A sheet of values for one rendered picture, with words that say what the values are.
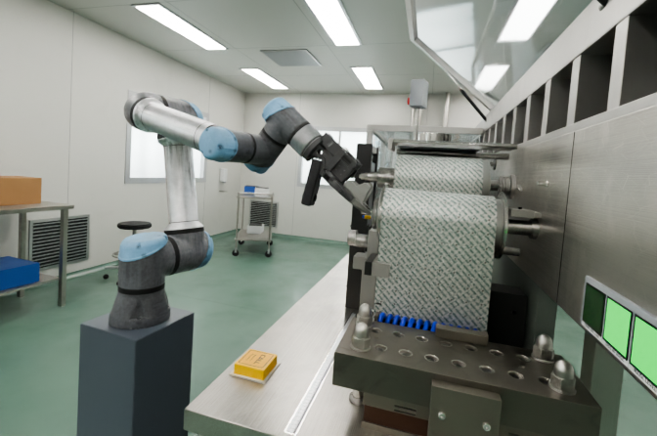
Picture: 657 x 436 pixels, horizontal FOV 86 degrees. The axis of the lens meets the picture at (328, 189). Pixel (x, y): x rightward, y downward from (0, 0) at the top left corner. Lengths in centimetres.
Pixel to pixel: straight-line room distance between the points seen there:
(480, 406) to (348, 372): 21
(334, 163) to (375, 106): 574
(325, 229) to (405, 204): 591
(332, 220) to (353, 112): 203
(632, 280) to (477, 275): 34
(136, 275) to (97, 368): 25
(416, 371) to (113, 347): 75
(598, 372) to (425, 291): 44
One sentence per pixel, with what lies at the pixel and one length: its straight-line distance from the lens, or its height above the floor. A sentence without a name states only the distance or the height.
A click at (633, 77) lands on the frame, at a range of 63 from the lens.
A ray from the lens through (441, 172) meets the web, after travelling 102.
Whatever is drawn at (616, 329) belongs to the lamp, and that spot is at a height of 118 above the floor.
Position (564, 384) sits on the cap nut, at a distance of 71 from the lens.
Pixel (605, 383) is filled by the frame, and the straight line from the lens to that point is 109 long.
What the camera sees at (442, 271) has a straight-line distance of 80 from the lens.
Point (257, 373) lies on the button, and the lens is 83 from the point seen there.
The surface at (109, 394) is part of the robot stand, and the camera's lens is 117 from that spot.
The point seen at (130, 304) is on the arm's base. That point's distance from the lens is 109.
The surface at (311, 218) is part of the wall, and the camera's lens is 674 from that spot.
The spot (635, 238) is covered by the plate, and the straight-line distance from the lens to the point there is 53.
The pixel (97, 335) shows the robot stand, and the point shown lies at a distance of 114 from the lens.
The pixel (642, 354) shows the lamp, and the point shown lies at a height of 118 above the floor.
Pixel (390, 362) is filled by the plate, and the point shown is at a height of 103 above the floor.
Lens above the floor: 134
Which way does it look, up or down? 3 degrees down
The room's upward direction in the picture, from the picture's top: 4 degrees clockwise
